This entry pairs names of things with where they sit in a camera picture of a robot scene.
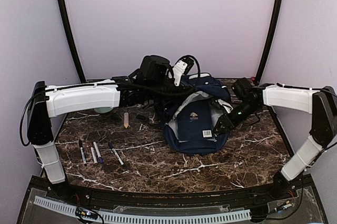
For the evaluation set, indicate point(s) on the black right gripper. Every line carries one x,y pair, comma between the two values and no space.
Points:
223,120

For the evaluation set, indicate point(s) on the dark blue hardcover book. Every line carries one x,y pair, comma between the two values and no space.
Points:
194,122

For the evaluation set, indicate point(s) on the navy blue student backpack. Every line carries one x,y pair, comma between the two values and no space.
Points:
207,87

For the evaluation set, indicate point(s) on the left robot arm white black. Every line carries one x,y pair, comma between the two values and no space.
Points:
155,78

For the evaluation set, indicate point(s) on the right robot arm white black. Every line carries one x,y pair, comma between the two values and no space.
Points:
319,103

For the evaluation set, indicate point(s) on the blue cap marker pen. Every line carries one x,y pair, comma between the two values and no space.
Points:
113,150

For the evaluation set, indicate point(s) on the celadon bowl front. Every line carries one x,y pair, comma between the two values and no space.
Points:
103,110

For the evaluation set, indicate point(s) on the purple tip white marker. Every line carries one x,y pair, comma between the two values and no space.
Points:
98,153

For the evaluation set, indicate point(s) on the red cap marker pen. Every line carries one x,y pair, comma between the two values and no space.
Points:
93,153

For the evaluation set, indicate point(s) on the black marker pen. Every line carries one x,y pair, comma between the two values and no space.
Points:
82,152

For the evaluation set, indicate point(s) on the small circuit board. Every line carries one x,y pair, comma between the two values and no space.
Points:
85,214

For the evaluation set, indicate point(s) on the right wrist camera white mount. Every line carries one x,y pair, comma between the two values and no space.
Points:
221,105

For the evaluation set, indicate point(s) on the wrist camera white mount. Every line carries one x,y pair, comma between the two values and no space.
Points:
182,67
221,105

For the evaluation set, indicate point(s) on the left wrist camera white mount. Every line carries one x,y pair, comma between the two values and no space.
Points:
182,67

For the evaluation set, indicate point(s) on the black right frame post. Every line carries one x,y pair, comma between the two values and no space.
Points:
269,40

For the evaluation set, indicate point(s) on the black frame post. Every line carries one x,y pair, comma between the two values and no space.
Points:
269,40
70,40

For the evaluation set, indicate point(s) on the grey slotted cable duct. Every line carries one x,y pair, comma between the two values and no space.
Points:
137,215

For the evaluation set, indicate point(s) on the black left frame post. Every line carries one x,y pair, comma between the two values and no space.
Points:
70,40

